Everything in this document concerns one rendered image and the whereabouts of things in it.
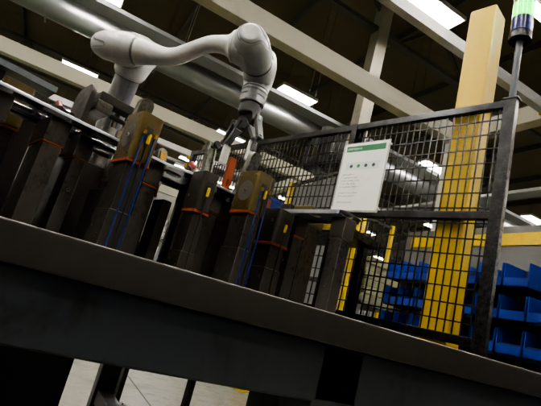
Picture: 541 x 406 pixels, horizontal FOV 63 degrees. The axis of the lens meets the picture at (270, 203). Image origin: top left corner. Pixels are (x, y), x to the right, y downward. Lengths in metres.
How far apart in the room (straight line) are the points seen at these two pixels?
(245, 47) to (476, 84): 0.87
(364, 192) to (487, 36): 0.73
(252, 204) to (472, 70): 1.04
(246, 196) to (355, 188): 0.70
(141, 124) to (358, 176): 1.02
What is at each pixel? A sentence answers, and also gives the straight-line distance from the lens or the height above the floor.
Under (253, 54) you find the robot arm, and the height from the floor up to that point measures 1.41.
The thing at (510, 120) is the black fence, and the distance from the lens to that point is 1.65.
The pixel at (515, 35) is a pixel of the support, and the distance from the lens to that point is 1.81.
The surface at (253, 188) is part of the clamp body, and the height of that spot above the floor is 0.99.
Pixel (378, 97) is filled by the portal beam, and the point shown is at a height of 3.28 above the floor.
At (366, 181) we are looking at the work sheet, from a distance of 1.79.
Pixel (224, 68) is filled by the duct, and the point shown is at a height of 5.16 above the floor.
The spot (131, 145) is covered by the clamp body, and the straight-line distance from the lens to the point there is 1.04.
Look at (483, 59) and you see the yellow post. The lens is 1.87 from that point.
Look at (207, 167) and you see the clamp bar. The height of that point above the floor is 1.12.
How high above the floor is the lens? 0.67
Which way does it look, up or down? 14 degrees up
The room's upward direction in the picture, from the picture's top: 15 degrees clockwise
